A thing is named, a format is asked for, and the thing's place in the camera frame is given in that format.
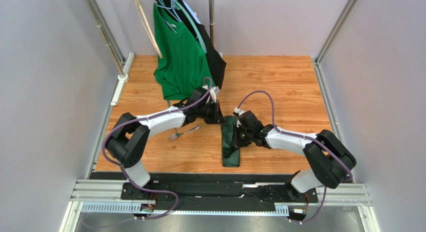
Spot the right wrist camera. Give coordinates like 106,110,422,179
233,107,247,120

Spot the white corner pole bracket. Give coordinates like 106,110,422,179
110,52,136,106

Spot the teal clothes hanger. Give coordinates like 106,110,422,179
155,0,208,54

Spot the dark green cloth napkin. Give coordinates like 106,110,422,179
221,115,240,168

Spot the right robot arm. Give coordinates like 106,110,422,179
231,108,357,201

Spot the black t-shirt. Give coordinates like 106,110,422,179
174,0,228,89

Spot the metal rack pole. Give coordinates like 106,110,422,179
208,0,216,46

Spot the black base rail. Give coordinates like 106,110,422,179
89,172,319,212

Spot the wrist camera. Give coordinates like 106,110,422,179
206,86,220,103
233,107,247,120

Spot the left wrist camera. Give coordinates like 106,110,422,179
206,86,220,103

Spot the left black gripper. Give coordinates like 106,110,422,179
197,100,228,126

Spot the green t-shirt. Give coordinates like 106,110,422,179
153,4,212,101

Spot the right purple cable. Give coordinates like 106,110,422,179
234,90,354,225

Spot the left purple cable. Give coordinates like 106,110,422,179
101,76,214,221

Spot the silver fork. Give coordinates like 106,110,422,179
167,125,201,142

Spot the purple cable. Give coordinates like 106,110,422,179
101,76,214,221
234,90,354,225

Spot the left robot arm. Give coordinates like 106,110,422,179
101,85,226,193

